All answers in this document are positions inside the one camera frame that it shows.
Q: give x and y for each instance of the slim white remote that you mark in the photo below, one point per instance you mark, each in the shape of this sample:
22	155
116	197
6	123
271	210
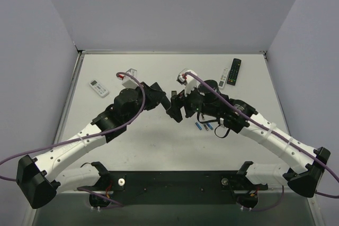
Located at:
223	78

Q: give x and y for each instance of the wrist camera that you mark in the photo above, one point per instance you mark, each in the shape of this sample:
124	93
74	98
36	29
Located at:
189	82
128	82

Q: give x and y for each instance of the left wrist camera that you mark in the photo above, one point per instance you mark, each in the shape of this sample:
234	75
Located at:
128	82

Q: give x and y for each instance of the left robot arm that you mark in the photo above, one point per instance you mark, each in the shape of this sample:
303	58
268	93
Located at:
42	177

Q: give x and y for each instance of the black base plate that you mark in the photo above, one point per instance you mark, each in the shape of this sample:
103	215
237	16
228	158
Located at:
175	187

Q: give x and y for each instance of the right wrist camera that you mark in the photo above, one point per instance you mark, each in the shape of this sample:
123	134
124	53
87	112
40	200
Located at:
189	82

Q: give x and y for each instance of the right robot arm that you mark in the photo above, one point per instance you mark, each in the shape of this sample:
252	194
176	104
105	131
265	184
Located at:
302	166

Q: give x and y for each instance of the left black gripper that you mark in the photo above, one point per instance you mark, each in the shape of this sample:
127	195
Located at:
155	95

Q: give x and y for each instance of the white AC remote left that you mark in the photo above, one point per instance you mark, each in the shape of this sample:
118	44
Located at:
99	89

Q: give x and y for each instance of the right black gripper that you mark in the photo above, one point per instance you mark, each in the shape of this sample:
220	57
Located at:
181	101

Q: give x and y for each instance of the black TV remote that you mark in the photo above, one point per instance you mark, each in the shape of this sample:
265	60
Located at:
234	71

